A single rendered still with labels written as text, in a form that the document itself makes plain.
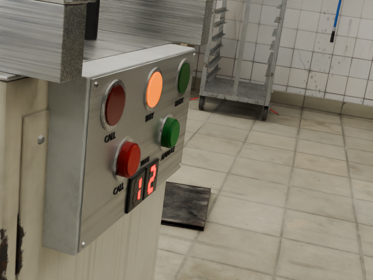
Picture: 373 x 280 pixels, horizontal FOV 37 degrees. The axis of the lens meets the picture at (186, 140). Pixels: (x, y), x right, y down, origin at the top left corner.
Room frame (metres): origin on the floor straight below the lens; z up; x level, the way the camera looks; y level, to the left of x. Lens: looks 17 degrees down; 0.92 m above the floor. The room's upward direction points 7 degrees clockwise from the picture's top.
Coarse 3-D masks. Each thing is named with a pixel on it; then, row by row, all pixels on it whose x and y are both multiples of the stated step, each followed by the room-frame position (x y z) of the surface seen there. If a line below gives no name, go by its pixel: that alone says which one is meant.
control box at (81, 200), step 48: (192, 48) 0.60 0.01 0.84; (48, 96) 0.38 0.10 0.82; (96, 96) 0.39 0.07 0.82; (144, 96) 0.47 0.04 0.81; (48, 144) 0.38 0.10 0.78; (96, 144) 0.39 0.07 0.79; (144, 144) 0.48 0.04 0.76; (48, 192) 0.38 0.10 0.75; (96, 192) 0.40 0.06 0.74; (144, 192) 0.49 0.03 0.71; (48, 240) 0.38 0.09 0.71
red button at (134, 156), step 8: (128, 144) 0.44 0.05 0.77; (136, 144) 0.44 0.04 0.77; (120, 152) 0.43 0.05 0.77; (128, 152) 0.43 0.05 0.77; (136, 152) 0.44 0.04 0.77; (120, 160) 0.43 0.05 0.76; (128, 160) 0.43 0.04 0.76; (136, 160) 0.44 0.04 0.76; (120, 168) 0.43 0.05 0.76; (128, 168) 0.43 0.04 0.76; (136, 168) 0.44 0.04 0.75; (128, 176) 0.43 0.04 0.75
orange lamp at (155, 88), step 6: (156, 72) 0.49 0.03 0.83; (156, 78) 0.49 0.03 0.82; (150, 84) 0.48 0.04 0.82; (156, 84) 0.49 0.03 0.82; (150, 90) 0.48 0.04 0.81; (156, 90) 0.49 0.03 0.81; (150, 96) 0.48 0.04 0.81; (156, 96) 0.49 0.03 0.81; (150, 102) 0.48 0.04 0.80; (156, 102) 0.49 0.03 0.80
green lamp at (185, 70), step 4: (184, 64) 0.56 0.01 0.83; (188, 64) 0.57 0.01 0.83; (184, 68) 0.56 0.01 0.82; (188, 68) 0.57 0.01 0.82; (180, 72) 0.55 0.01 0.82; (184, 72) 0.56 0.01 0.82; (188, 72) 0.57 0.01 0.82; (180, 76) 0.55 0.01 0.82; (184, 76) 0.56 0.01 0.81; (188, 76) 0.58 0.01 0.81; (180, 80) 0.55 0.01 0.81; (184, 80) 0.56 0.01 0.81; (188, 80) 0.58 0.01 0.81; (180, 84) 0.55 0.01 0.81; (184, 84) 0.57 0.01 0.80; (180, 88) 0.56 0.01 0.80; (184, 88) 0.57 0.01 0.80; (180, 92) 0.56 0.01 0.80
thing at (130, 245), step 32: (96, 32) 0.56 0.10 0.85; (0, 96) 0.34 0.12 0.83; (32, 96) 0.36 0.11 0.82; (0, 128) 0.34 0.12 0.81; (32, 128) 0.36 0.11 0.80; (0, 160) 0.34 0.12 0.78; (32, 160) 0.36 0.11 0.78; (0, 192) 0.34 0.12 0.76; (32, 192) 0.37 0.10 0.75; (160, 192) 0.63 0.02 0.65; (0, 224) 0.34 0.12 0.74; (32, 224) 0.37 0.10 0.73; (128, 224) 0.55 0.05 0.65; (0, 256) 0.34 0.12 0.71; (32, 256) 0.37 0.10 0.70; (64, 256) 0.42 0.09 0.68; (96, 256) 0.48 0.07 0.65; (128, 256) 0.55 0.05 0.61
